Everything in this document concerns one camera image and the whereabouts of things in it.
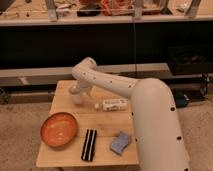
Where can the wooden table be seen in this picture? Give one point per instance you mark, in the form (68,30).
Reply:
(107,124)

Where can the orange bowl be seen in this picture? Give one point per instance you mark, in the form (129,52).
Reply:
(59,129)

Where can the blue sponge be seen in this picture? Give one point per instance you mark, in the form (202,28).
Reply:
(120,143)

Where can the white plastic bottle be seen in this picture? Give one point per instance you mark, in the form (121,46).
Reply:
(118,104)

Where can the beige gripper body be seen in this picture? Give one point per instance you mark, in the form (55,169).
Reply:
(74,89)

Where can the long wooden bench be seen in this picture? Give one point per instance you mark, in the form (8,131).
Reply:
(45,76)

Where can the black striped block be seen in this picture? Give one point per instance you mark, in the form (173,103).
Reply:
(89,145)

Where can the white ceramic cup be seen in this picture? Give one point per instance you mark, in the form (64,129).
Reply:
(77,99)

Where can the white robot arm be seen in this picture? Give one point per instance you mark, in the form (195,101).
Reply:
(158,133)

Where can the metal shelf frame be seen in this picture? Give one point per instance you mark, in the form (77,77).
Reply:
(73,12)

